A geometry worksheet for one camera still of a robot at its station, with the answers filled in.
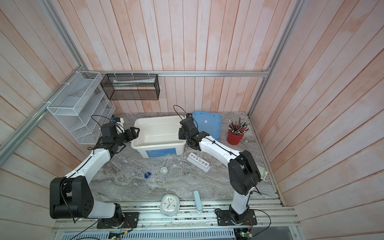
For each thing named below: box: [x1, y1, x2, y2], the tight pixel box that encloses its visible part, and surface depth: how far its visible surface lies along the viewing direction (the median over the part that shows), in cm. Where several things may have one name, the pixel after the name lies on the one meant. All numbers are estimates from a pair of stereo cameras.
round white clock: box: [159, 194, 180, 217], surface depth 78 cm
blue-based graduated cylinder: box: [144, 171, 158, 188], surface depth 89 cm
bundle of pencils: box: [227, 117, 250, 136], surface depth 94 cm
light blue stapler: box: [193, 190, 203, 212], surface depth 78 cm
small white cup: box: [160, 167, 168, 175], surface depth 90 cm
